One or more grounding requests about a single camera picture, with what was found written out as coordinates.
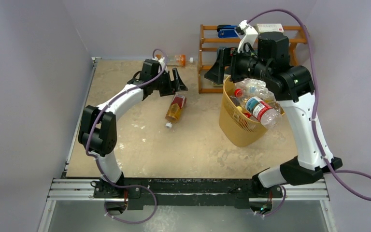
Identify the wooden shelf rack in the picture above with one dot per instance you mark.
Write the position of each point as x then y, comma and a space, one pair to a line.
209, 43

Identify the white green box top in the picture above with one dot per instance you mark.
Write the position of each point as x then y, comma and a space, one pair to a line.
262, 28

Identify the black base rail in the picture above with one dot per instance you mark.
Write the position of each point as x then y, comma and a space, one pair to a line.
140, 192

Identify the blue stapler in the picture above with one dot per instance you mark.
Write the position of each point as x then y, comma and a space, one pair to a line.
226, 31

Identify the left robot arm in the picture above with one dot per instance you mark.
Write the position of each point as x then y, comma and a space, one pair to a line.
98, 127

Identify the orange label bottle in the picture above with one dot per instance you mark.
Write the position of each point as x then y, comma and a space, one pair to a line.
179, 60

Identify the red label bottle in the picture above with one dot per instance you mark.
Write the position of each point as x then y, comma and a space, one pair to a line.
267, 116

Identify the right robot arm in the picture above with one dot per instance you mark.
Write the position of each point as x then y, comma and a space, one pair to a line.
294, 90

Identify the aluminium frame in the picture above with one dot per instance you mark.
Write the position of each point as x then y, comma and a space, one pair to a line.
197, 148

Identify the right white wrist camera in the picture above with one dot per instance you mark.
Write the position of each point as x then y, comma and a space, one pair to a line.
246, 33

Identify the brown tea bottle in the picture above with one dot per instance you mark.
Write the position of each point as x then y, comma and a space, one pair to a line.
174, 111

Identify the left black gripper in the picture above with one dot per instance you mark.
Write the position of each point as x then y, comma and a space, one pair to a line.
178, 85

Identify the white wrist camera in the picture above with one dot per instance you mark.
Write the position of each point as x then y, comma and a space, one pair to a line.
162, 64
246, 33

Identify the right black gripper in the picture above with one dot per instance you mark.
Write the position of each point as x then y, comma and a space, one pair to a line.
227, 64

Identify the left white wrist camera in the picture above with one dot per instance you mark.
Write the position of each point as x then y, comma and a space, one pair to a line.
162, 64

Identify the yellow plastic bin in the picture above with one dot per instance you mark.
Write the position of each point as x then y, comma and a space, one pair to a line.
239, 127

